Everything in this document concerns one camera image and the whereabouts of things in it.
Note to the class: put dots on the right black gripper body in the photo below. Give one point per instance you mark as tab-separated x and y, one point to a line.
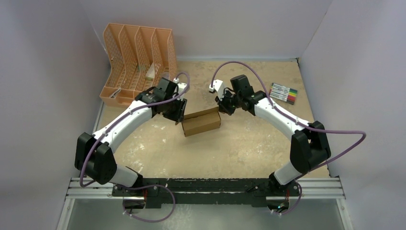
224	103

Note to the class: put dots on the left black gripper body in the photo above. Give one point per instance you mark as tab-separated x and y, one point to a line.
173	109

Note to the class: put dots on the brown cardboard box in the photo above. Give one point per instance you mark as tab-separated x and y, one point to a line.
201	121

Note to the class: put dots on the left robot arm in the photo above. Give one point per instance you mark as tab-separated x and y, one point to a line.
95	152

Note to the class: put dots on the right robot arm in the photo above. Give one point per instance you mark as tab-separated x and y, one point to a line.
309	145

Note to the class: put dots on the pack of coloured markers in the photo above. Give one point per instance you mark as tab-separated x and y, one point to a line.
283	93

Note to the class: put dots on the white card in organizer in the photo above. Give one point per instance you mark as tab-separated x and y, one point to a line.
150	74

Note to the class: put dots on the orange plastic file organizer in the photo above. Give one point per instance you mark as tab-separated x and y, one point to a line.
131	50

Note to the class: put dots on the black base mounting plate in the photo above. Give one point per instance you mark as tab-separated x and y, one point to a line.
269	192

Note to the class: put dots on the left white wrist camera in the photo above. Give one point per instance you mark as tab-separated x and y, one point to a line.
180	88

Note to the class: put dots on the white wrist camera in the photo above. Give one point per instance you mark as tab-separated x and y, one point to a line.
217	86
180	88

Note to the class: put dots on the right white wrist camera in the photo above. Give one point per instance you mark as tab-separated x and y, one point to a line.
217	86

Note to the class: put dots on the aluminium rail frame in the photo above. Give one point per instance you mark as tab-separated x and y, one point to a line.
308	188

